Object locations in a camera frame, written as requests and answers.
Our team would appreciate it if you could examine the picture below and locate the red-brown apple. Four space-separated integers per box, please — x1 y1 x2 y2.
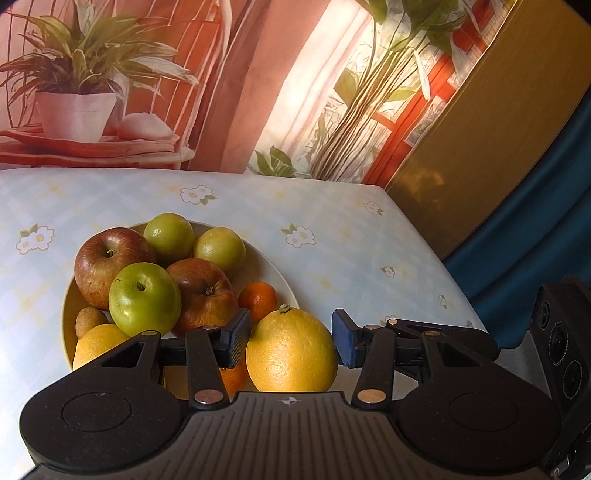
165 257 238 337
75 227 158 311

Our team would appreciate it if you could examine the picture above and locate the small tan longan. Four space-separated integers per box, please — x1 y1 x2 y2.
75 307 109 340

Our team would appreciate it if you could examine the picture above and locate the large yellow citrus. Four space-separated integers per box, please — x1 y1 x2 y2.
246 305 339 393

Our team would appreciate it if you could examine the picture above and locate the orange mandarin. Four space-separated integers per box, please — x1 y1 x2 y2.
219 355 250 398
238 281 279 324

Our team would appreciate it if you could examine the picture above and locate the yellow-brown wooden panel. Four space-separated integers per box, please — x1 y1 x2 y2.
385 0 591 261

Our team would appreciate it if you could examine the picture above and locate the printed plant backdrop cloth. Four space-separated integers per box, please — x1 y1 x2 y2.
0 0 518 190

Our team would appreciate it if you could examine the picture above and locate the beige ceramic plate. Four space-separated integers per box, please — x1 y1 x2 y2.
61 220 302 402

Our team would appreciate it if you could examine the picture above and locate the yellow-green lime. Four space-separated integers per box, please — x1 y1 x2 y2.
193 227 247 274

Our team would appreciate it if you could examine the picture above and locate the green apple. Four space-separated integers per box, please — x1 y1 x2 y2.
108 262 182 337

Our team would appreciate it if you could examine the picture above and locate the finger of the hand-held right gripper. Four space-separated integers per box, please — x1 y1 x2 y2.
387 318 500 366

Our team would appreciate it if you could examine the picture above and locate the yellow lemon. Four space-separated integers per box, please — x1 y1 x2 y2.
72 323 132 371

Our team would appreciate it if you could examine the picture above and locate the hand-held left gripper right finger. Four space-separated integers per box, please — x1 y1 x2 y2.
332 308 483 411

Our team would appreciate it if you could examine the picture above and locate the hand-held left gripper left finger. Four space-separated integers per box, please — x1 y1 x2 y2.
102 308 252 411

